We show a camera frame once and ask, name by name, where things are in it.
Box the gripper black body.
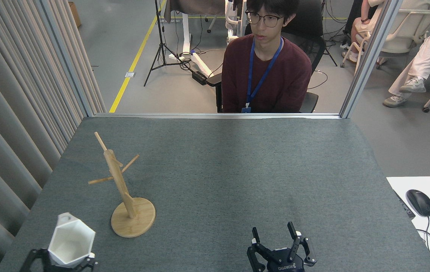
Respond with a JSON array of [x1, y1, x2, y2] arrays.
[[265, 247, 306, 272]]

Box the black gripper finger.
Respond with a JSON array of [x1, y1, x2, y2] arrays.
[[72, 253, 99, 272], [246, 227, 276, 272], [286, 221, 318, 266], [19, 248, 51, 272]]

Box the white faceted cup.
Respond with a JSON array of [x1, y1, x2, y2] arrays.
[[47, 212, 96, 269]]

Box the wooden cup rack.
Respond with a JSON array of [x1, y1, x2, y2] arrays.
[[88, 131, 156, 238]]

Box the black flat device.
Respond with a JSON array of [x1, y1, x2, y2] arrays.
[[393, 190, 416, 219]]

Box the black computer mouse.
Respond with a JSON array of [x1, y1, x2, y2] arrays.
[[406, 189, 430, 218]]

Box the grey pleated curtain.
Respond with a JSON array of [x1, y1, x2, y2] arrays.
[[0, 0, 107, 272]]

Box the person in dark red top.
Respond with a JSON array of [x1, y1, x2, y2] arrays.
[[221, 0, 313, 114]]

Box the black power strip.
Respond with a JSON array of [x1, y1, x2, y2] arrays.
[[192, 71, 208, 86]]

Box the black office chair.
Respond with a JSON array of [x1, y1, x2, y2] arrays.
[[205, 0, 327, 114]]

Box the person in white trousers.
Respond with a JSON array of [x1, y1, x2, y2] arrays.
[[382, 11, 430, 108]]

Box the black tripod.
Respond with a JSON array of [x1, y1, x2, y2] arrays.
[[144, 0, 192, 87]]

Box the white stand on wheels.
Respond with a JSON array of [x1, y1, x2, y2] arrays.
[[168, 0, 253, 77]]

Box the person in beige chair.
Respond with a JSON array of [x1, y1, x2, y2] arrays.
[[342, 0, 430, 63]]

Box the black-rimmed glasses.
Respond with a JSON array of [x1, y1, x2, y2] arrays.
[[244, 11, 285, 28]]

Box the beige chair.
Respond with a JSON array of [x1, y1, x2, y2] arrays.
[[340, 10, 430, 71]]

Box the cardboard box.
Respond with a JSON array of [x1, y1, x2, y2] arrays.
[[68, 2, 82, 28]]

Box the silver frame rail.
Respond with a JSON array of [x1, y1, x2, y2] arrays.
[[93, 112, 342, 120]]

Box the blue lanyard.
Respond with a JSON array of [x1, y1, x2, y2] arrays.
[[245, 36, 284, 114]]

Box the silver frame post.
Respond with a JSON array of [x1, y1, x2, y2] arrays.
[[39, 0, 95, 117], [339, 0, 404, 119]]

